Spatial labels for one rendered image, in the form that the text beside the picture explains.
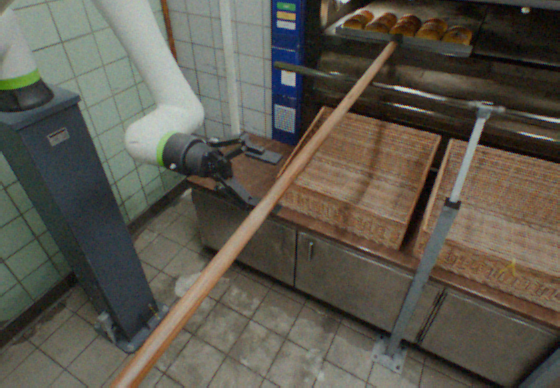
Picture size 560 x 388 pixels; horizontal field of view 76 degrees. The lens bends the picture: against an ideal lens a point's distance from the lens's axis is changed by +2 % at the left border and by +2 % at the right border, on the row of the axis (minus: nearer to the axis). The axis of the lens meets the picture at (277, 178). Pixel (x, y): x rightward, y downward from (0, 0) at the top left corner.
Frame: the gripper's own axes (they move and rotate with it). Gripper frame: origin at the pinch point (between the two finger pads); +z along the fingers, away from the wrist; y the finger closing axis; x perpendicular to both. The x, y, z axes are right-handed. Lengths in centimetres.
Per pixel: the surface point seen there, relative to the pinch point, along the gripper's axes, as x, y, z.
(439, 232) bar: -41, 36, 36
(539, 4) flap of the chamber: -87, -21, 41
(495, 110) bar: -64, 3, 39
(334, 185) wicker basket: -76, 61, -10
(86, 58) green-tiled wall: -50, 12, -124
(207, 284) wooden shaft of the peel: 24.8, 1.6, 1.4
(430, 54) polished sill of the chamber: -102, 3, 14
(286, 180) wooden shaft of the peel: -3.5, 0.8, 1.0
